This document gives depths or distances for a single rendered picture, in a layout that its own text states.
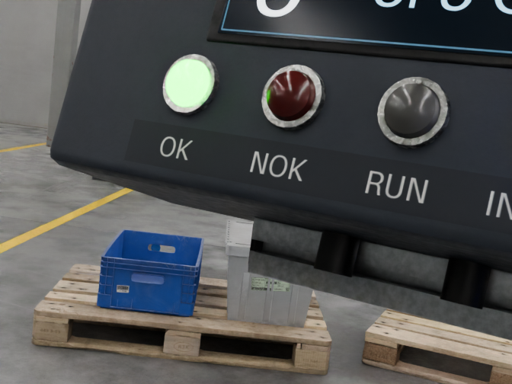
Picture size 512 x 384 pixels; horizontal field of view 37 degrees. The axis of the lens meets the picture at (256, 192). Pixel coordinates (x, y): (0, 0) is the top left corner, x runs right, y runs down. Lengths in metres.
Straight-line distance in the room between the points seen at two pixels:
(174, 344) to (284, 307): 0.48
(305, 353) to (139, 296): 0.72
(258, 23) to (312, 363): 2.89
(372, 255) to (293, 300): 2.87
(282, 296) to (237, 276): 0.20
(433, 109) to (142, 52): 0.14
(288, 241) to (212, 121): 0.08
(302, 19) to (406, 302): 0.13
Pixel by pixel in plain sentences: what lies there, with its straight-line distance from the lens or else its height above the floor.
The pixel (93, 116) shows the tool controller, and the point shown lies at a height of 1.10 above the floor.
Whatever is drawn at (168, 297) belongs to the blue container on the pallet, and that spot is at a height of 0.22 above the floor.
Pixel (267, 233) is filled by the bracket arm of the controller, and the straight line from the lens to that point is 0.38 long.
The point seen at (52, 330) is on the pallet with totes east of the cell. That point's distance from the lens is 3.21.
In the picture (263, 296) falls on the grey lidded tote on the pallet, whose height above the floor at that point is 0.27.
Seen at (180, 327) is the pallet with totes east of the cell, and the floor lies 0.14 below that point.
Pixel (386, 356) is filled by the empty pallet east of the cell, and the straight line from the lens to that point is 3.38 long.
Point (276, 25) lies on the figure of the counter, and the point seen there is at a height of 1.14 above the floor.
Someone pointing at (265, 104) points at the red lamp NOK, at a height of 1.11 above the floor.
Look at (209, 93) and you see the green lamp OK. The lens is 0.33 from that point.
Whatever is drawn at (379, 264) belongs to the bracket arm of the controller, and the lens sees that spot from 0.36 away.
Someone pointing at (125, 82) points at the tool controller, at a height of 1.11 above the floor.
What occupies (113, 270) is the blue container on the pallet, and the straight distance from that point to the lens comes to 3.21.
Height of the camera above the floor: 1.12
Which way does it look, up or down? 8 degrees down
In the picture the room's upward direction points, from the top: 7 degrees clockwise
